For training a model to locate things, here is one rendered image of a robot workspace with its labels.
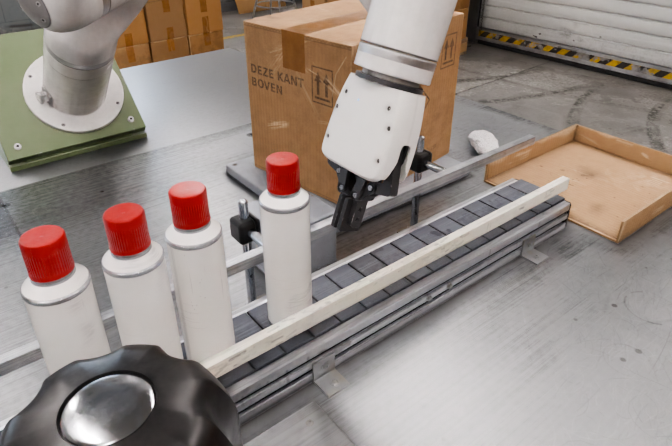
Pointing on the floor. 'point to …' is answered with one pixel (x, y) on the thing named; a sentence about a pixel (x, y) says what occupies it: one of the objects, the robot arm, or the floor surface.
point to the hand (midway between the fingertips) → (349, 212)
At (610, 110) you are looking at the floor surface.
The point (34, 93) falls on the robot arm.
